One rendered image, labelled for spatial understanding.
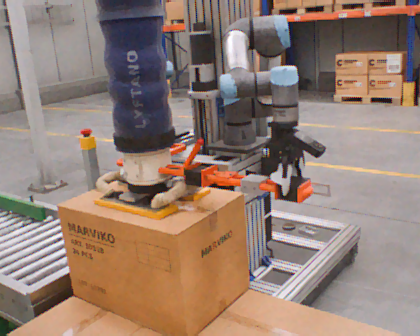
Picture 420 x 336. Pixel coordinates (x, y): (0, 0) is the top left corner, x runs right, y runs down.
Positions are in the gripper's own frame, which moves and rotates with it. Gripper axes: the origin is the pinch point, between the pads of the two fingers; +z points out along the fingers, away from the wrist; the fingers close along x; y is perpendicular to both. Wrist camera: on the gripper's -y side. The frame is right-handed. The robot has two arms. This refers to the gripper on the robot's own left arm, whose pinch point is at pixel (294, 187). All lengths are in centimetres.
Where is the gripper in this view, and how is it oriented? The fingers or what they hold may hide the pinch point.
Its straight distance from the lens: 144.0
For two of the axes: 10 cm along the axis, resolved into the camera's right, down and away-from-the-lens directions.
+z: 0.8, 9.5, 2.9
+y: -7.9, -1.1, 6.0
